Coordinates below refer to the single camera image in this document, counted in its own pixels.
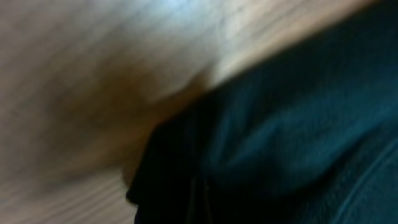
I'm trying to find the black t-shirt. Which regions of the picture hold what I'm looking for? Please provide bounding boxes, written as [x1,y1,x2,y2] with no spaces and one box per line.
[126,1,397,224]

